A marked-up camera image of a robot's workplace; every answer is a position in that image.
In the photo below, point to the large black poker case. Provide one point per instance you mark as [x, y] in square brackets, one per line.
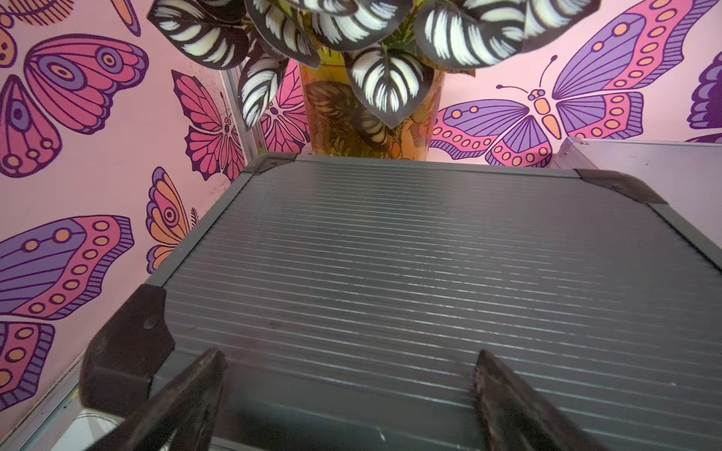
[351, 299]

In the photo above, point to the striped leaf plant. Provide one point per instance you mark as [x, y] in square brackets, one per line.
[391, 50]

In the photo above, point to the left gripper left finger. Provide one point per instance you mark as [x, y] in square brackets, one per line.
[181, 416]

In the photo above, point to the small silver poker case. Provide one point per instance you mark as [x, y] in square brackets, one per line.
[686, 175]

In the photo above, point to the yellow glass plant vase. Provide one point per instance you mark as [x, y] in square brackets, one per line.
[340, 125]

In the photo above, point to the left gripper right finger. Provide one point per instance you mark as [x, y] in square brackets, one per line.
[514, 416]

